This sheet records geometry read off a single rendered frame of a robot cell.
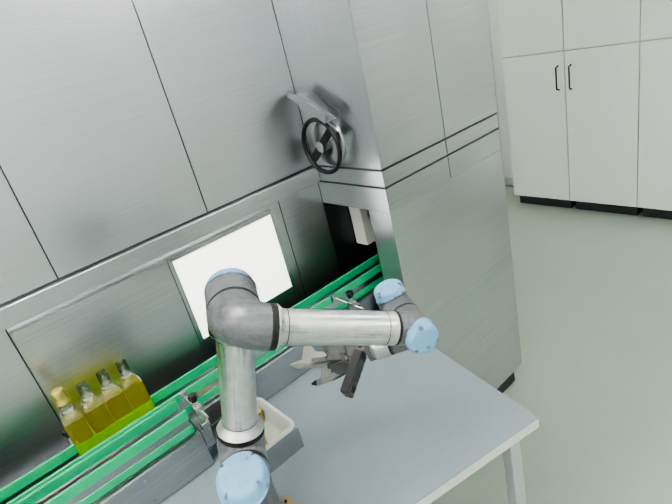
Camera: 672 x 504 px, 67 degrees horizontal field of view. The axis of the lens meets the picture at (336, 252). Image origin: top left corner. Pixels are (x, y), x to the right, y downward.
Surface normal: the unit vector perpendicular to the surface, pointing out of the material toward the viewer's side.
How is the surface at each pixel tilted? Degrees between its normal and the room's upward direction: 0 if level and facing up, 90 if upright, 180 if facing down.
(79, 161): 90
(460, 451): 0
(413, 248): 90
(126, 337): 90
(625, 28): 90
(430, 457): 0
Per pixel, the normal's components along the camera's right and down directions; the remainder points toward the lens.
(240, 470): -0.20, -0.83
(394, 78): 0.65, 0.18
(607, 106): -0.73, 0.43
